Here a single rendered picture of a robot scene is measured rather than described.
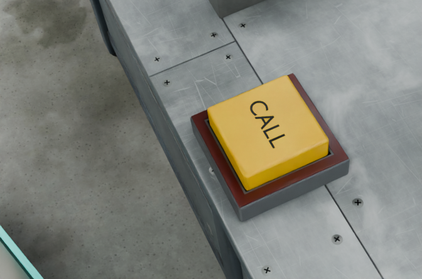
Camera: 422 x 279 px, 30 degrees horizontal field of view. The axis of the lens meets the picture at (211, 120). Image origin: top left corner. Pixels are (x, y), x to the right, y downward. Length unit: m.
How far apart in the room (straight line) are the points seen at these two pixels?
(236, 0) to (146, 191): 0.89
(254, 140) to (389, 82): 0.12
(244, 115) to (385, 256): 0.13
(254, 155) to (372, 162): 0.09
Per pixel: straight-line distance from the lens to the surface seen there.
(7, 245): 1.18
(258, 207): 0.51
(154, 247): 1.41
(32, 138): 1.58
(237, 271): 1.10
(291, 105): 0.52
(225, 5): 0.61
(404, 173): 0.54
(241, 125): 0.51
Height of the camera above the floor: 1.26
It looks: 56 degrees down
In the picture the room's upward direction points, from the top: 10 degrees counter-clockwise
